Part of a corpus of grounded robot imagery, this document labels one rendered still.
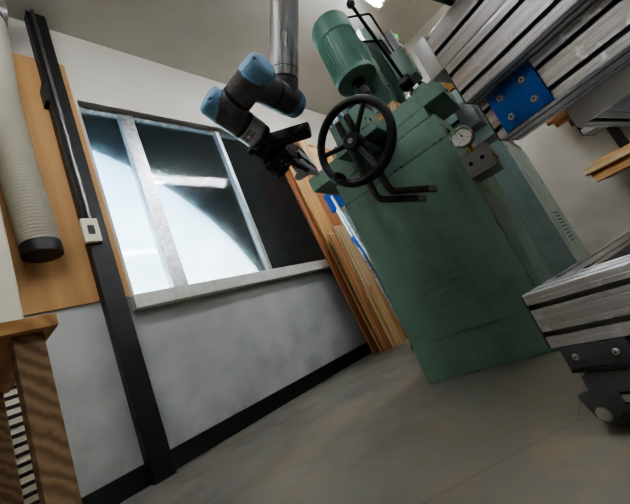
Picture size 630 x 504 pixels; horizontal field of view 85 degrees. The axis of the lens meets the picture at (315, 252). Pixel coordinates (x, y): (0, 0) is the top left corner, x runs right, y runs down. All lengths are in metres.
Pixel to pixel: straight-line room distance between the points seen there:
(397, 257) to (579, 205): 2.49
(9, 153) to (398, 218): 1.73
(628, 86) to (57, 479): 1.15
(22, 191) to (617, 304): 2.02
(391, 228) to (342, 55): 0.76
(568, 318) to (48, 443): 0.85
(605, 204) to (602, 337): 2.96
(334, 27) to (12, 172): 1.54
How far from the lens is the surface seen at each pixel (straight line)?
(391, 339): 2.67
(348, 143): 1.14
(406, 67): 1.75
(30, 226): 1.91
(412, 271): 1.24
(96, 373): 1.91
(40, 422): 0.79
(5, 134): 2.18
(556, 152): 3.62
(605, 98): 0.84
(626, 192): 3.57
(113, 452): 1.90
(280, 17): 1.05
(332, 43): 1.66
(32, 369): 0.80
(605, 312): 0.62
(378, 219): 1.29
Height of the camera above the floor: 0.30
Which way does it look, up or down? 13 degrees up
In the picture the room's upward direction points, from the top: 23 degrees counter-clockwise
